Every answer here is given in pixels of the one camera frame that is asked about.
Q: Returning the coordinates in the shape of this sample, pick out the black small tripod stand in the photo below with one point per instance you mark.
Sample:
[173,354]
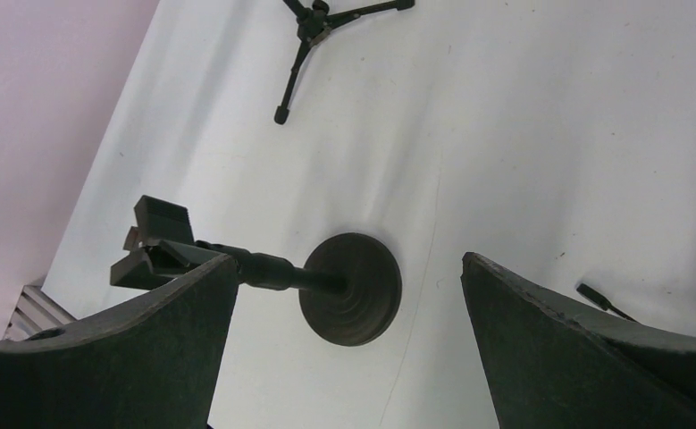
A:
[315,24]

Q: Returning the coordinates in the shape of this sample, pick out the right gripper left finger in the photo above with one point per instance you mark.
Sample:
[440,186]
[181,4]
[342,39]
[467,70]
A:
[149,362]

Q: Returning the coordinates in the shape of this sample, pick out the black round-base mic stand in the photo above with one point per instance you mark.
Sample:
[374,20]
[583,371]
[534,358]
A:
[349,289]

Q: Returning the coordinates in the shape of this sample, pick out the black shock-mount tripod stand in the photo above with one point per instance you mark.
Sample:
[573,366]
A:
[601,301]

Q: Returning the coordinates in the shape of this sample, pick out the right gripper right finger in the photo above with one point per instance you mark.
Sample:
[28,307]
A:
[553,362]

